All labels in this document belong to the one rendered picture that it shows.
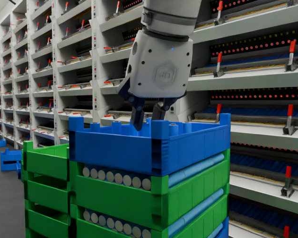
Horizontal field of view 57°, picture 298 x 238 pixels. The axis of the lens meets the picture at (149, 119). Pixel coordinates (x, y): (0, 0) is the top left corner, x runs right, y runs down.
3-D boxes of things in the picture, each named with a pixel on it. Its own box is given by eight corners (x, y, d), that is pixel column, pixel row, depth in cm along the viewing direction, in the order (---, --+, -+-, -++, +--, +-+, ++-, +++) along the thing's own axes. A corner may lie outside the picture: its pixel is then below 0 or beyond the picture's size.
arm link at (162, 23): (153, 13, 37) (149, 36, 38) (207, 21, 41) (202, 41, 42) (132, 3, 43) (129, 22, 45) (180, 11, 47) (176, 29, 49)
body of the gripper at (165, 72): (146, 28, 38) (133, 101, 43) (206, 35, 42) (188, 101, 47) (128, 17, 44) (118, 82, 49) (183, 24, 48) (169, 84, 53)
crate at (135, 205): (162, 232, 39) (162, 177, 39) (69, 202, 51) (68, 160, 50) (230, 182, 64) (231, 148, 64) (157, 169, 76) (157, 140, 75)
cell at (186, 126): (188, 156, 52) (188, 122, 51) (179, 155, 53) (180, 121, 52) (192, 154, 53) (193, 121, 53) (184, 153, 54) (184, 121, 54)
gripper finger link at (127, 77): (110, 79, 43) (124, 106, 47) (153, 56, 44) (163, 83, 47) (108, 76, 44) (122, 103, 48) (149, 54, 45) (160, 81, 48)
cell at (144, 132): (145, 157, 51) (145, 122, 51) (137, 156, 52) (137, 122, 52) (151, 155, 52) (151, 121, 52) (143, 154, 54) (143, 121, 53)
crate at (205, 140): (162, 177, 39) (162, 121, 38) (68, 160, 50) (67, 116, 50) (231, 148, 64) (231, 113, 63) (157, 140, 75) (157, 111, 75)
